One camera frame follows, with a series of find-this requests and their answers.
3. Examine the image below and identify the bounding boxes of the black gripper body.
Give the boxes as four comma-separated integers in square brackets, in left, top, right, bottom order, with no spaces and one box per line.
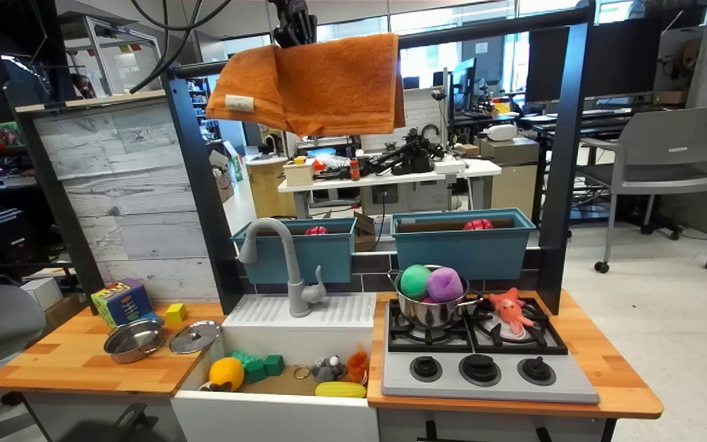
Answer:
[270,0,320,26]

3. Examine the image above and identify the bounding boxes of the orange towel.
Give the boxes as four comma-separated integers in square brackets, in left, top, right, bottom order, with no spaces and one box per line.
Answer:
[203,31,407,140]

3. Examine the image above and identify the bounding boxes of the beige small box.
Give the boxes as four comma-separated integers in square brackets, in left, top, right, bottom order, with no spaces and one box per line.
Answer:
[281,157,316,189]

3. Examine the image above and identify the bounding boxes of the white board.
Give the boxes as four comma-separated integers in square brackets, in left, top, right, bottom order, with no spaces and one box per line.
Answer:
[401,85,452,154]

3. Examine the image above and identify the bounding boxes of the black machine on table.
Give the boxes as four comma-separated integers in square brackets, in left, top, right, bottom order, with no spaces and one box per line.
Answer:
[381,123,446,177]

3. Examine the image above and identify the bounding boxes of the white lab table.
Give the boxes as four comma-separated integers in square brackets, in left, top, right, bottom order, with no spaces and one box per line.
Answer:
[274,157,506,221]

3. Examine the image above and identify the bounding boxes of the grey wood-print panel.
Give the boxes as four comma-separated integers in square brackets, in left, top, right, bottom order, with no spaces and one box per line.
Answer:
[11,85,245,306]

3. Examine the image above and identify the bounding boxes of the teal plastic bin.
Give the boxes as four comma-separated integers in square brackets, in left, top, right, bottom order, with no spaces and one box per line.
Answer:
[230,216,358,286]
[388,205,537,284]

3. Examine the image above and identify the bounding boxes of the grey toy faucet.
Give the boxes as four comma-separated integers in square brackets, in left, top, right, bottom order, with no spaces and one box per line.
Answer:
[237,216,329,321]

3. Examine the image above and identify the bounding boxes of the green plush ball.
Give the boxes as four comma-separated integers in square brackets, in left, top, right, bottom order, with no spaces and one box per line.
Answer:
[398,263,434,302]

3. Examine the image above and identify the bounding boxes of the white toy sink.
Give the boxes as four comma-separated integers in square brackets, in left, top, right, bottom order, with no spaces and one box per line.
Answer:
[170,291,383,442]

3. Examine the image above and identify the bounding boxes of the purple plush ball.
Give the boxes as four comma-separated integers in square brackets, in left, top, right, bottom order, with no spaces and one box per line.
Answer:
[424,264,466,306]

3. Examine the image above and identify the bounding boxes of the yellow toy cube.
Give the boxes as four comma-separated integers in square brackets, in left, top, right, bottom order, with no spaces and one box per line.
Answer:
[162,302,191,328]

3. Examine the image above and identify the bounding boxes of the steel pot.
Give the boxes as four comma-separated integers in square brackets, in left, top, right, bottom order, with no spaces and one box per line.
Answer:
[391,273,486,330]

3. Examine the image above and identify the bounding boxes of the colourful toy box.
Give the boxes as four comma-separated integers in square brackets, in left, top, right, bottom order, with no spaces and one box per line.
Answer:
[88,278,156,328]

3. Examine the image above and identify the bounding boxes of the steel pot lid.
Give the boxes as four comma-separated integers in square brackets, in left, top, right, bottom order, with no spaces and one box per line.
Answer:
[167,319,225,355]

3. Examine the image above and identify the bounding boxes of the green toy vegetable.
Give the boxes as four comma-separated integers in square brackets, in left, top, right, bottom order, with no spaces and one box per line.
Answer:
[229,350,288,386]

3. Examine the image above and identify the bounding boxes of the grey toy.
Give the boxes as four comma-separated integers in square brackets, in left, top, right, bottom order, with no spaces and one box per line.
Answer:
[312,353,348,386]

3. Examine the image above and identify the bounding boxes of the orange toy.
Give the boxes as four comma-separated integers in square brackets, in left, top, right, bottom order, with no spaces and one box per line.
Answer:
[343,345,371,388]

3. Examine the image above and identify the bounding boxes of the steel bowl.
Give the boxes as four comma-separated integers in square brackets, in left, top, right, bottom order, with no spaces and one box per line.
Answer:
[102,317,167,362]

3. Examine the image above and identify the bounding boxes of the orange plush lobster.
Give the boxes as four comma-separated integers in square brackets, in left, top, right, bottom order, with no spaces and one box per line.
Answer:
[484,284,537,338]

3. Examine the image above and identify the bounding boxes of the yellow round toy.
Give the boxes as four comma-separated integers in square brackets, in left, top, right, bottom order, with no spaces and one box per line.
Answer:
[203,355,248,393]

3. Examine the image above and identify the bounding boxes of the black stove knob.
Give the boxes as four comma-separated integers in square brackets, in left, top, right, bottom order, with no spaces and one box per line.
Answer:
[518,353,556,388]
[459,350,502,388]
[407,353,445,386]

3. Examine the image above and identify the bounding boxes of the yellow toy banana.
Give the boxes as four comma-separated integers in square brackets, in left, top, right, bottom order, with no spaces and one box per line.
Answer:
[313,381,371,399]

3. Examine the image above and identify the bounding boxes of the grey wheeled chair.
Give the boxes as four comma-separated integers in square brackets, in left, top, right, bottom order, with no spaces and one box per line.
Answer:
[579,103,707,275]

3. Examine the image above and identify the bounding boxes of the wooden play kitchen counter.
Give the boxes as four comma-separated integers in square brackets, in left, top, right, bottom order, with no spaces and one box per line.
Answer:
[0,289,668,442]

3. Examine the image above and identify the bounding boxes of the grey toy stove top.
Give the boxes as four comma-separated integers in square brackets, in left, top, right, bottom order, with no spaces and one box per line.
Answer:
[381,291,601,408]

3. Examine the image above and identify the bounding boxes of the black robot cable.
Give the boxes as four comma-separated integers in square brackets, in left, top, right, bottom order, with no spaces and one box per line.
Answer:
[127,0,232,95]

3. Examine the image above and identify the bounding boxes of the black metal rod frame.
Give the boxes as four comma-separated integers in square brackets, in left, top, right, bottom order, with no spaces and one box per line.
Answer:
[159,0,597,317]

